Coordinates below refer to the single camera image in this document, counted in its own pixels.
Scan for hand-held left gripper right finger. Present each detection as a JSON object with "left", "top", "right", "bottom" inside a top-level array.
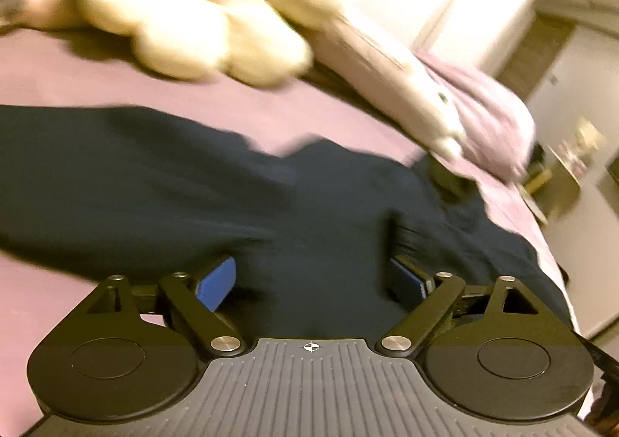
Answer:
[{"left": 380, "top": 256, "right": 545, "bottom": 355}]

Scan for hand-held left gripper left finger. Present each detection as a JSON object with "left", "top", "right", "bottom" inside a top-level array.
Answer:
[{"left": 84, "top": 256, "right": 245, "bottom": 357}]

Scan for navy blue garment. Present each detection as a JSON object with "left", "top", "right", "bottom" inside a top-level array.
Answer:
[{"left": 0, "top": 104, "right": 574, "bottom": 346}]

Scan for purple pillow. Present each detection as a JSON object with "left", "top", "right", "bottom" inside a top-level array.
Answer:
[{"left": 416, "top": 50, "right": 537, "bottom": 184}]

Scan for wooden side table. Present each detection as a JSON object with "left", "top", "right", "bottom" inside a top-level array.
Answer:
[{"left": 522, "top": 144, "right": 583, "bottom": 225}]

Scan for long pink plush toy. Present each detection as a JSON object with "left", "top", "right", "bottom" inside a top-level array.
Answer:
[{"left": 309, "top": 14, "right": 467, "bottom": 162}]

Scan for cream plush toy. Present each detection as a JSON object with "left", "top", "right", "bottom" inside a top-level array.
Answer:
[{"left": 72, "top": 0, "right": 315, "bottom": 90}]

